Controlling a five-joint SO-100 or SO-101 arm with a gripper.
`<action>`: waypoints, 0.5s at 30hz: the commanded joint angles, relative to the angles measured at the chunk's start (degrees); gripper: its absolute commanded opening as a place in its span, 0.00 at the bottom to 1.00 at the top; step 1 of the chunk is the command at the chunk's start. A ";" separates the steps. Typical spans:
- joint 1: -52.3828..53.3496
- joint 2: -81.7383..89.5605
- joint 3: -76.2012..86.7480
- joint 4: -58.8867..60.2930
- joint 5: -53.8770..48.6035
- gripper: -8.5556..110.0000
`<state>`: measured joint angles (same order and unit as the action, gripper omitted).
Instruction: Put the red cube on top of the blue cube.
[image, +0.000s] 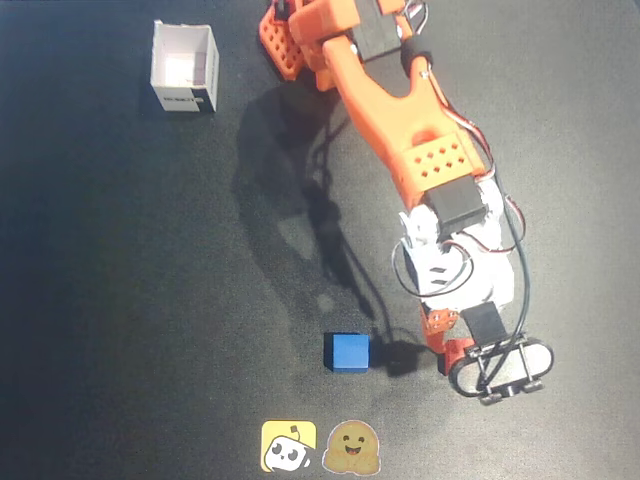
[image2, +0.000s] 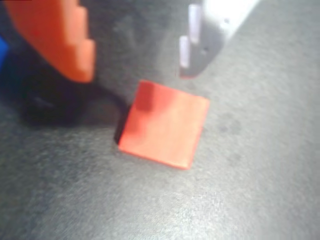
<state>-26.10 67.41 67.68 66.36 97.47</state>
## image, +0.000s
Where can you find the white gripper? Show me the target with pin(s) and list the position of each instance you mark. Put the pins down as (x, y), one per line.
(479, 320)

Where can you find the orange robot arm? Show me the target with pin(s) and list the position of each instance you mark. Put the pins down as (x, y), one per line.
(380, 100)

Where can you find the blue cube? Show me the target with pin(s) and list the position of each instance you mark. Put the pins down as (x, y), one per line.
(349, 352)

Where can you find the hugging face emoji sticker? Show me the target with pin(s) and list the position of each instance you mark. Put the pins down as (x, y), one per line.
(351, 446)

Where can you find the yellow robot face sticker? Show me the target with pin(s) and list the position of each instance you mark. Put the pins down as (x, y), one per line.
(287, 446)

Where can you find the white open cardboard box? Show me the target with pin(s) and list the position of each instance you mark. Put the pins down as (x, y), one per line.
(185, 65)

